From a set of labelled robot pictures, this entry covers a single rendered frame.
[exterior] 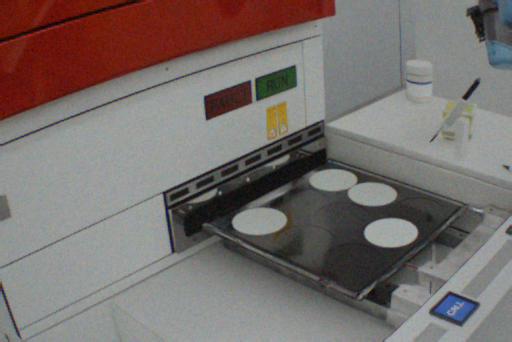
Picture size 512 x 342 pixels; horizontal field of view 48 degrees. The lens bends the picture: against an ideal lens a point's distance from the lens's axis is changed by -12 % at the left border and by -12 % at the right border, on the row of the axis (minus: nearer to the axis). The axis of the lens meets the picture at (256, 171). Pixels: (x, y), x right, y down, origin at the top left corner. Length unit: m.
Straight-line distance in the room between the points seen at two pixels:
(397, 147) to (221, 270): 0.44
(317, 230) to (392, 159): 0.28
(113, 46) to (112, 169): 0.23
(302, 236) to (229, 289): 0.16
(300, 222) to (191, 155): 0.23
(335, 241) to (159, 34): 0.46
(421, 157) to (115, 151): 0.61
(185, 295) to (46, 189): 0.32
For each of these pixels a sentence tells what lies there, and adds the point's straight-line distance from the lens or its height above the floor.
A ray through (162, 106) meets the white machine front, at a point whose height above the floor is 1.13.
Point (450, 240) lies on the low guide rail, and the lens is 1.25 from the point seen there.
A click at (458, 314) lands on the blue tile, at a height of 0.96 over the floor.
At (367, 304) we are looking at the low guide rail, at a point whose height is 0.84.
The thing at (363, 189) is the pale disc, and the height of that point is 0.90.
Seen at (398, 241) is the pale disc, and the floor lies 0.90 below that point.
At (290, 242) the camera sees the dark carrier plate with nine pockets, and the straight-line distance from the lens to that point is 1.12.
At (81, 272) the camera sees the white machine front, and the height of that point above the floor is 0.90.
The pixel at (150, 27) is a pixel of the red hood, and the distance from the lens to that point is 1.00.
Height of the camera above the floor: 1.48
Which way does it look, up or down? 25 degrees down
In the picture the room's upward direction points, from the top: 4 degrees counter-clockwise
